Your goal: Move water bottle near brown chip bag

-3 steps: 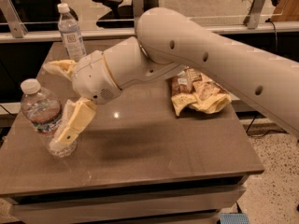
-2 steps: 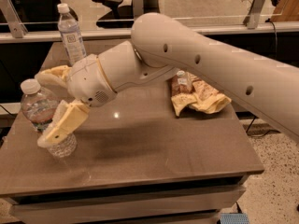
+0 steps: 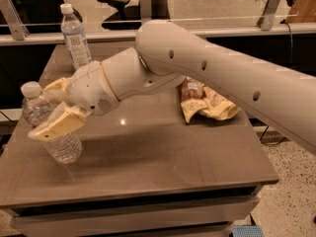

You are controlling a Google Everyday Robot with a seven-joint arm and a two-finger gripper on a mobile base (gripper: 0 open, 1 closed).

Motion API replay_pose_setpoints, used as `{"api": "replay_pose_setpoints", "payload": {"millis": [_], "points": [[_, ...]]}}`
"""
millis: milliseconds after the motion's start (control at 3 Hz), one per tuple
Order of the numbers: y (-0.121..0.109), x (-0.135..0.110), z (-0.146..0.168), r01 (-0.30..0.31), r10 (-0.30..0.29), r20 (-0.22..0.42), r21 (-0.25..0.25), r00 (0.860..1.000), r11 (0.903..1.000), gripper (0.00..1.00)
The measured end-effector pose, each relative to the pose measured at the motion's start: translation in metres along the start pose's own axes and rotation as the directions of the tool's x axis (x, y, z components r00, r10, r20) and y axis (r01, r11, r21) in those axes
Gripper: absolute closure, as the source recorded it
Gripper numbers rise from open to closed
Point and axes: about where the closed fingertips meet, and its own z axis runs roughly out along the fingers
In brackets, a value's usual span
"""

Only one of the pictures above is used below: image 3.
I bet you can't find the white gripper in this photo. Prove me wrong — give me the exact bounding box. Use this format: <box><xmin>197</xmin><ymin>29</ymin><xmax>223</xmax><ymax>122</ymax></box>
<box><xmin>29</xmin><ymin>61</ymin><xmax>119</xmax><ymax>141</ymax></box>

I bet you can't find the clear crinkled water bottle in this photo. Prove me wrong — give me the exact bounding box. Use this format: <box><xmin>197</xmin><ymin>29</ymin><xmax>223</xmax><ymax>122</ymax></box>
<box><xmin>21</xmin><ymin>81</ymin><xmax>85</xmax><ymax>164</ymax></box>

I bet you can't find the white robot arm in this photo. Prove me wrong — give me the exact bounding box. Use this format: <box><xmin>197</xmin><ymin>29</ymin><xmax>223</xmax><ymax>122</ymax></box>
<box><xmin>29</xmin><ymin>20</ymin><xmax>316</xmax><ymax>154</ymax></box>

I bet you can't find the tall labelled water bottle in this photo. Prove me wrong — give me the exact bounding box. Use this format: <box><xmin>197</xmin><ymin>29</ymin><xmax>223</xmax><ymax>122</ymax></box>
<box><xmin>60</xmin><ymin>3</ymin><xmax>92</xmax><ymax>69</ymax></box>

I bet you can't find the brown sea salt chip bag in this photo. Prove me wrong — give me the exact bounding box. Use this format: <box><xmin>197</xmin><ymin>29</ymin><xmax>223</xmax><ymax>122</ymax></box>
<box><xmin>179</xmin><ymin>77</ymin><xmax>240</xmax><ymax>123</ymax></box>

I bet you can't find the glass partition with metal brackets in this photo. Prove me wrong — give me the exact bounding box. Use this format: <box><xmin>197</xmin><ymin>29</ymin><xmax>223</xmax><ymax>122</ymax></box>
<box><xmin>0</xmin><ymin>0</ymin><xmax>287</xmax><ymax>41</ymax></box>

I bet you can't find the black office chair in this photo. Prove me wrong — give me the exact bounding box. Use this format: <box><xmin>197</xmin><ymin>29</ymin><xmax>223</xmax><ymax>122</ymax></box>
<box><xmin>97</xmin><ymin>0</ymin><xmax>170</xmax><ymax>30</ymax></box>

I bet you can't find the blue perforated floor block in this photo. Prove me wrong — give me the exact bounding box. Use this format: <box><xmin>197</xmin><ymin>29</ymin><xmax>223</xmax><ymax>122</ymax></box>
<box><xmin>232</xmin><ymin>225</ymin><xmax>264</xmax><ymax>237</ymax></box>

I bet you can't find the black floor cable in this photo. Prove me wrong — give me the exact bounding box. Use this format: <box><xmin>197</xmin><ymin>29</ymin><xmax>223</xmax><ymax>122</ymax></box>
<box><xmin>259</xmin><ymin>18</ymin><xmax>294</xmax><ymax>147</ymax></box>

